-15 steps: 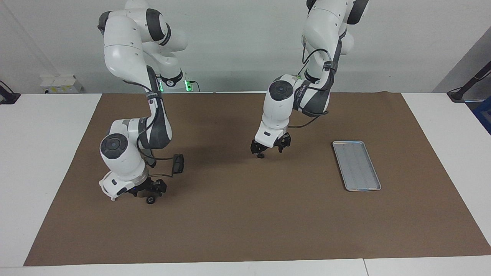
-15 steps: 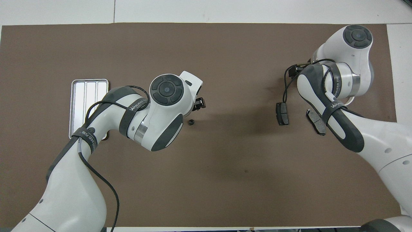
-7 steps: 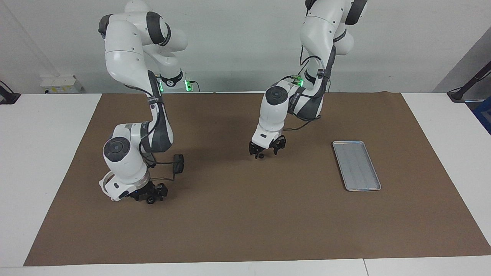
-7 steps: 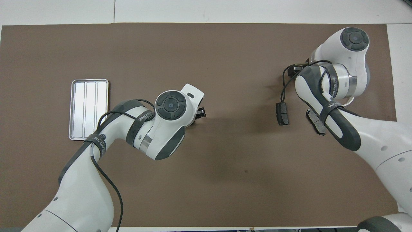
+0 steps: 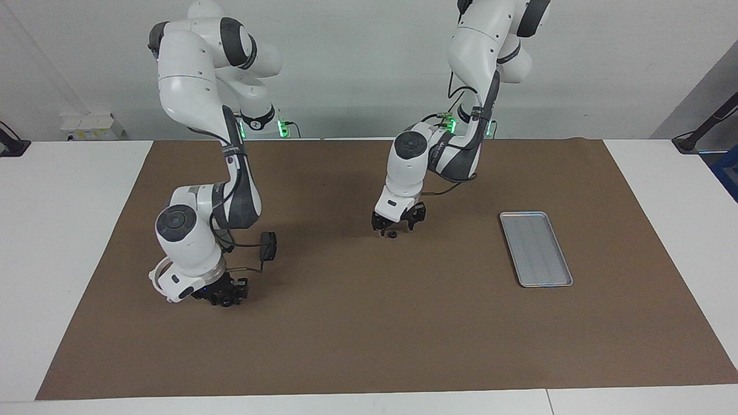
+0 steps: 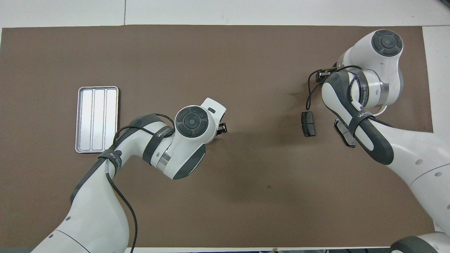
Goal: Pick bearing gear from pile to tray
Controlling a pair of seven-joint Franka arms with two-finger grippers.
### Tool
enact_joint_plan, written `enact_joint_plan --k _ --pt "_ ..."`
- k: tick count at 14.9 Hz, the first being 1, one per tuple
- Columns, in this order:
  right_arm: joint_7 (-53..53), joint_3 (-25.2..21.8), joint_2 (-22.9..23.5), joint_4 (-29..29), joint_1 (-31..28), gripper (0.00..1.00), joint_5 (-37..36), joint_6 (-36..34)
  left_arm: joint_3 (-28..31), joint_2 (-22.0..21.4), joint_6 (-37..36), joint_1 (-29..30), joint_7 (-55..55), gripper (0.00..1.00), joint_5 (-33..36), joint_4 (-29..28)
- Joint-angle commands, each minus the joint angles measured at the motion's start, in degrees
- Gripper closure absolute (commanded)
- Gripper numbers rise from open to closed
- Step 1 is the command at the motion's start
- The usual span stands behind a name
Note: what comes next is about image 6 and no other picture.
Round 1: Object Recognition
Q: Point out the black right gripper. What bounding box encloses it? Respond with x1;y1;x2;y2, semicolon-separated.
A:
315;67;340;83

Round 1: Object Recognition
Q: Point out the silver metal tray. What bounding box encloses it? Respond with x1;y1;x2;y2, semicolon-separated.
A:
75;86;119;154

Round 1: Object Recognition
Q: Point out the dark grey rectangular brake pad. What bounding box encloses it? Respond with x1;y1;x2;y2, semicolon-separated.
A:
302;111;316;137

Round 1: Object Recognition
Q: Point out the brown table mat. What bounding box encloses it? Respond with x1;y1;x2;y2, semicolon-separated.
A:
0;25;442;248

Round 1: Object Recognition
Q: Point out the dark grey curved brake pad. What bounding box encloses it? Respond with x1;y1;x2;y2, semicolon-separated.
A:
334;119;356;148

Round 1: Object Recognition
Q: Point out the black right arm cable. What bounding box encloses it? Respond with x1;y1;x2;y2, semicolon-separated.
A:
306;65;363;111

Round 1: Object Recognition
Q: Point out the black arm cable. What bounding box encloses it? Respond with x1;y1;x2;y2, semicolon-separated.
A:
306;65;363;111
105;113;176;253

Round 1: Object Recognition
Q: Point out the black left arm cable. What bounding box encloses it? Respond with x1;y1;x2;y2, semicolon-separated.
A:
105;113;176;253

